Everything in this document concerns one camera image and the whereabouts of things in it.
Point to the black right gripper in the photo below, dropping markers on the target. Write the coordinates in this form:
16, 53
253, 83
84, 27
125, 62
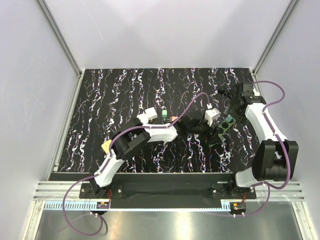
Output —
229, 110

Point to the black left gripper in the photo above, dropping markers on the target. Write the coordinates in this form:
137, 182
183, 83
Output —
208, 129

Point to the pink plug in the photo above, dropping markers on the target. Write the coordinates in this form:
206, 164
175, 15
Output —
172, 118

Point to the green power strip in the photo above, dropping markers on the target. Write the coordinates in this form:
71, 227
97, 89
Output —
223, 128

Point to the green usb charger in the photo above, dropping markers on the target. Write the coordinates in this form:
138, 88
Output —
164, 116

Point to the white charger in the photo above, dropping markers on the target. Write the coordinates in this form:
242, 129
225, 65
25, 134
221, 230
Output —
151, 113

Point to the white plug adapter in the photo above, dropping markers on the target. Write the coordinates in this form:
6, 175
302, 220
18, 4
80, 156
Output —
143, 118

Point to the beige cube socket adapter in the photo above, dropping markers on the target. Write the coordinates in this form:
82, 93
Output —
106, 146

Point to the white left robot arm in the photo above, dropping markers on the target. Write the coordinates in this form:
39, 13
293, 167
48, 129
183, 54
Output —
128, 143

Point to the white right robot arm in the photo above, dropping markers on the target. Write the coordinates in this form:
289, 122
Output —
274, 161

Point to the blue plug on strip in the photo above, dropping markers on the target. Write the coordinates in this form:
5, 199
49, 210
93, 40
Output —
230, 119

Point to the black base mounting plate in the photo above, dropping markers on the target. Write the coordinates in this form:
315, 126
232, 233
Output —
216, 186

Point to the metal front tray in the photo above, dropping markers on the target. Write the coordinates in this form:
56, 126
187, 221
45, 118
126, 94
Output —
277, 221

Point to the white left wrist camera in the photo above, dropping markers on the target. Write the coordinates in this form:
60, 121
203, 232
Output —
211, 114

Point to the aluminium frame rail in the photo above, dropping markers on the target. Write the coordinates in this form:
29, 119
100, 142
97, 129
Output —
49, 190

